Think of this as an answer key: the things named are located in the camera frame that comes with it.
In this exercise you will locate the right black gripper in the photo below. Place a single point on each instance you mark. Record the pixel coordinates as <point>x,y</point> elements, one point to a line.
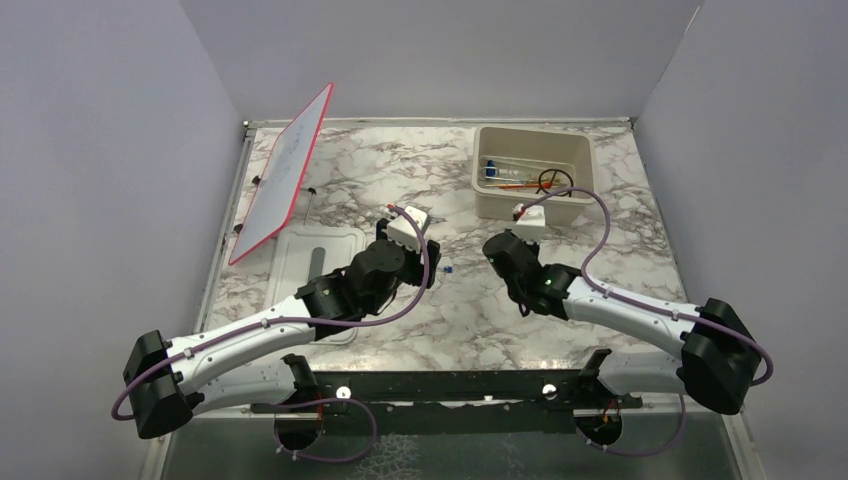
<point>533,247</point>

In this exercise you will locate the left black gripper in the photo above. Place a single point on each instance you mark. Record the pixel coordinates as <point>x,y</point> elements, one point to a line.
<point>416,276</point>

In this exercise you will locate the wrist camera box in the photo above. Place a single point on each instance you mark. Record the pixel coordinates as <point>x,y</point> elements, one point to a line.
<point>401,231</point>
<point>529,223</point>

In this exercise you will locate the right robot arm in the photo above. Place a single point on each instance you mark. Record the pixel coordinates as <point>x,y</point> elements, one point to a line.
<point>704,352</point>

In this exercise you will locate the black wire ring stand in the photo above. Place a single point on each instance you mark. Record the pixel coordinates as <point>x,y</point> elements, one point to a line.
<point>552,179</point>

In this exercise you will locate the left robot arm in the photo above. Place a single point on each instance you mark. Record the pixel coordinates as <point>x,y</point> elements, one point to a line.
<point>168,382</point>

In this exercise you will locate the red plastic spoon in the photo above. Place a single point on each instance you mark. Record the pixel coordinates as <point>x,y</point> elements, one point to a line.
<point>536,186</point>

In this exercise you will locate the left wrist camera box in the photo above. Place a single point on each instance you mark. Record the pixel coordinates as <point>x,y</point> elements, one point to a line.
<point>401,231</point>

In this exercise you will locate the white bin lid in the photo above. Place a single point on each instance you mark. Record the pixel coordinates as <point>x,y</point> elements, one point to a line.
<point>304,252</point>

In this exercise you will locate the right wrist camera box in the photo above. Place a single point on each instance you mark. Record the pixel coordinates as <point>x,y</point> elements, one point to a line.
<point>529,223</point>

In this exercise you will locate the red framed whiteboard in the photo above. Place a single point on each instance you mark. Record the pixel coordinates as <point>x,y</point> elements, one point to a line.
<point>275,196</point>

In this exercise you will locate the beige plastic bin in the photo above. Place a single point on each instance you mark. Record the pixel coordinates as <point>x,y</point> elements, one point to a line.
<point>517,165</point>

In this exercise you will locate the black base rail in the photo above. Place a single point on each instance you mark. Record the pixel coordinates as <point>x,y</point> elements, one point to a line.
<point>447,402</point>

